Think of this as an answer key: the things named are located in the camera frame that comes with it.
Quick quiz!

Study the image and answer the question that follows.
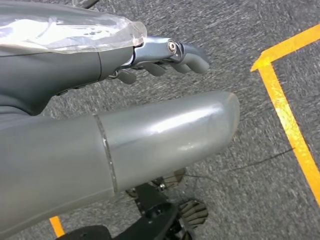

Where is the yellow floor tape square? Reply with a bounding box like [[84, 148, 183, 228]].
[[251, 23, 320, 208]]

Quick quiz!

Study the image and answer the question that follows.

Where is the black robot foot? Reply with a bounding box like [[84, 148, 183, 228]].
[[56, 167, 209, 240]]

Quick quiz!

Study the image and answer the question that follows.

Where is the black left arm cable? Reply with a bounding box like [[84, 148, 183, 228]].
[[72, 0, 100, 9]]

